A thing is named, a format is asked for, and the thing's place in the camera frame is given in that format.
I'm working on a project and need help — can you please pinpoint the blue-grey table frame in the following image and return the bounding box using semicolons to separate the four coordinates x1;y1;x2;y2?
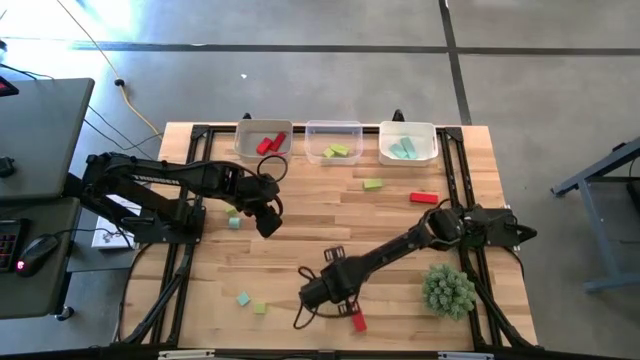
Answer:
551;135;640;293

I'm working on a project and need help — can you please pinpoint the dark grey desk panel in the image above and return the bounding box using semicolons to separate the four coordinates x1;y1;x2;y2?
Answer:
0;77;96;202
0;197;84;321

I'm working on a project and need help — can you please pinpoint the black red-lit device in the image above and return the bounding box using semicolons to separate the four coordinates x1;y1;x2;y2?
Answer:
0;75;20;99

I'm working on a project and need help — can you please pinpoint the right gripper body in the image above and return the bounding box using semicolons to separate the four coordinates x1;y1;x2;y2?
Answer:
299;259;369;310

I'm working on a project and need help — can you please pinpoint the black aluminium table frame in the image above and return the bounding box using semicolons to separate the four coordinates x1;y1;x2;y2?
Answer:
113;122;539;354

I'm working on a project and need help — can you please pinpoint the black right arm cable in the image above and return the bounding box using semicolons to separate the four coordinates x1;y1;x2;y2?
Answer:
292;264;351;331

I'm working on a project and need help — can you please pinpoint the silver bracket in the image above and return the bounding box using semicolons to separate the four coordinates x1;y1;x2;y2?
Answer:
438;351;495;360
157;349;216;360

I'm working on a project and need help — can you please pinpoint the black floor cable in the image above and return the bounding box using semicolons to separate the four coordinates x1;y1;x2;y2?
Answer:
82;104;164;154

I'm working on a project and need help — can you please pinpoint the white paper sheet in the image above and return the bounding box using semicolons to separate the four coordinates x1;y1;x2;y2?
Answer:
91;193;151;250

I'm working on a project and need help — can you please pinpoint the clear plastic bin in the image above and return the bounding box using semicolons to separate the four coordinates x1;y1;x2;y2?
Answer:
304;119;364;167

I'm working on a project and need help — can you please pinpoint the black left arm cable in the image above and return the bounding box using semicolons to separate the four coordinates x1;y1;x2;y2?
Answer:
256;153;290;184

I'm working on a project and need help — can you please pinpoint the light grey plastic bin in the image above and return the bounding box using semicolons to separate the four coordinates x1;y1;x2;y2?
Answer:
233;118;294;164

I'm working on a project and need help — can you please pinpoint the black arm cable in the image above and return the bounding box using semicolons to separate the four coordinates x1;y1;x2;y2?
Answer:
292;264;351;331
256;153;290;184

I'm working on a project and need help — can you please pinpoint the yellow floor cable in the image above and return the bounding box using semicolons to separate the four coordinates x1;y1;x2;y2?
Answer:
54;0;164;140

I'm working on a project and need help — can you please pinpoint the white plastic bin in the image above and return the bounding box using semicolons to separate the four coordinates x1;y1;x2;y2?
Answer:
377;120;440;167

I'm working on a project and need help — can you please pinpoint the black computer mouse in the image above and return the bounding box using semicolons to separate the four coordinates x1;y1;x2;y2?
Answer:
14;233;60;278

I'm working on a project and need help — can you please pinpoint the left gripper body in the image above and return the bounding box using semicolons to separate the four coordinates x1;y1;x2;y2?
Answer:
238;179;283;220

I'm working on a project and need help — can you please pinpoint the small green potted plant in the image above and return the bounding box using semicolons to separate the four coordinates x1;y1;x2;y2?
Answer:
421;263;478;322

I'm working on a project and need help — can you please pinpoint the black keyboard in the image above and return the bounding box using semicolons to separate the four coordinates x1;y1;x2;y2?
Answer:
0;218;30;274

